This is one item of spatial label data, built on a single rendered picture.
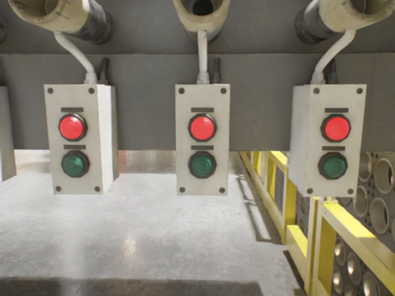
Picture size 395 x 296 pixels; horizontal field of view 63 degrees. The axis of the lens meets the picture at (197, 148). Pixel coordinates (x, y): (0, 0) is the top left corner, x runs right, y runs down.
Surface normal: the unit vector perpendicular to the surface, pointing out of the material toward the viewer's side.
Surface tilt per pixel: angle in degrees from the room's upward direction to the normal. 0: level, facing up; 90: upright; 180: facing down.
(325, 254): 90
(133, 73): 90
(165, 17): 90
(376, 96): 90
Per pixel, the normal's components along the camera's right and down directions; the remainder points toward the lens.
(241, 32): -0.03, 0.18
